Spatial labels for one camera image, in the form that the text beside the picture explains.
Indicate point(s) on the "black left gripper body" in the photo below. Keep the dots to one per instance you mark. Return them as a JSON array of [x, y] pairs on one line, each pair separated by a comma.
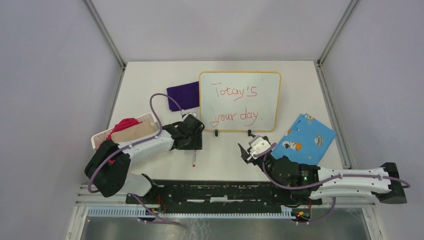
[[194, 141]]

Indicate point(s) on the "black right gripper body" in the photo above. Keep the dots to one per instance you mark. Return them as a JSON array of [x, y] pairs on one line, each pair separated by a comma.
[[260, 160]]

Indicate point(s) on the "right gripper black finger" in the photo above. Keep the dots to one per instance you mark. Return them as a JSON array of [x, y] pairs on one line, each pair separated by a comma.
[[244, 154], [258, 138]]

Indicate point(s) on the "red capped whiteboard marker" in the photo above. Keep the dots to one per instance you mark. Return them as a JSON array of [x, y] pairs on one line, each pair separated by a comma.
[[194, 159]]

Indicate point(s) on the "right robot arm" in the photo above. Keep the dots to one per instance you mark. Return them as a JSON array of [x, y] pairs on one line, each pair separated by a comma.
[[312, 182]]

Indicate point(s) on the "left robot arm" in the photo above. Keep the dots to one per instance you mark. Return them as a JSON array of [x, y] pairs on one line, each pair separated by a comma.
[[109, 168]]

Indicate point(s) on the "yellow framed whiteboard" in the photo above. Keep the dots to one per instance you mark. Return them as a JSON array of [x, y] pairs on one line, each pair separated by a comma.
[[239, 100]]

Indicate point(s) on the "purple cloth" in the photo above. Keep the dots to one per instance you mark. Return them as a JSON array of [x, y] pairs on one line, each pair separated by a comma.
[[186, 95]]

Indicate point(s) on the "blue cartoon print cloth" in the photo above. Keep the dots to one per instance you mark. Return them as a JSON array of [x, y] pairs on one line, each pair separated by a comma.
[[305, 142]]

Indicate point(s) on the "beige cloth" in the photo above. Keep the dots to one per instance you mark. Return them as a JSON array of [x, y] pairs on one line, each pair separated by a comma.
[[135, 132]]

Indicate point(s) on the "white plastic basket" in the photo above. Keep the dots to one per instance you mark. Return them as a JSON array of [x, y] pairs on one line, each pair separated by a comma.
[[144, 150]]

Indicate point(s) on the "red cloth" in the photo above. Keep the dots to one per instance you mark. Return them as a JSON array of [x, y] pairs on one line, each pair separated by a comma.
[[121, 126]]

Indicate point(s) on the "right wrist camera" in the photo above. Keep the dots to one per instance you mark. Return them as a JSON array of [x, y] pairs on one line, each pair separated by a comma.
[[260, 146]]

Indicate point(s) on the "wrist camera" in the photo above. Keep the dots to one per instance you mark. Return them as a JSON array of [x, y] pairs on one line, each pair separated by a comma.
[[260, 146], [187, 114]]

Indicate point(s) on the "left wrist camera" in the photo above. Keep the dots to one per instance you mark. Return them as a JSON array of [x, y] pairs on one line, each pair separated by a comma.
[[187, 114]]

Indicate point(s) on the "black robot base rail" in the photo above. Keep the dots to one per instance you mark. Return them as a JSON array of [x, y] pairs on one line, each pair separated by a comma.
[[223, 197]]

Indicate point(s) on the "grey aluminium frame post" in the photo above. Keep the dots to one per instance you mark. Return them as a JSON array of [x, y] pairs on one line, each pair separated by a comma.
[[336, 32]]

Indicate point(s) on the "white slotted cable duct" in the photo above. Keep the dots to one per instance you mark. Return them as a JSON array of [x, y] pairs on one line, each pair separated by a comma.
[[140, 212]]

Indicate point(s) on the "left aluminium frame post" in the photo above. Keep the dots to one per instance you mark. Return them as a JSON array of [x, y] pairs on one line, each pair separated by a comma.
[[104, 32]]

